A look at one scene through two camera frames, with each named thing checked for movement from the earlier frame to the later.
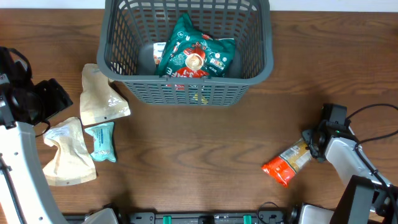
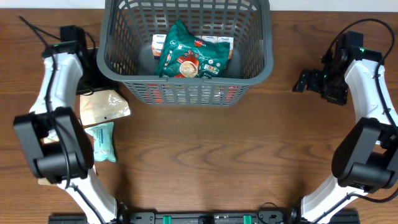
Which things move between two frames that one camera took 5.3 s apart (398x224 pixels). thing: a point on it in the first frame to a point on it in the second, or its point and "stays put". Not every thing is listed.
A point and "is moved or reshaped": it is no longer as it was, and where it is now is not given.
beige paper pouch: x=100 y=100 stays put
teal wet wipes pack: x=104 y=141 stays put
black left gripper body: x=45 y=99 to x=96 y=78
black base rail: x=196 y=217 stays put
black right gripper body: x=315 y=144 to x=311 y=83
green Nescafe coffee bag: x=190 y=53 is moved or reshaped
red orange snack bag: x=283 y=167 to x=192 y=93
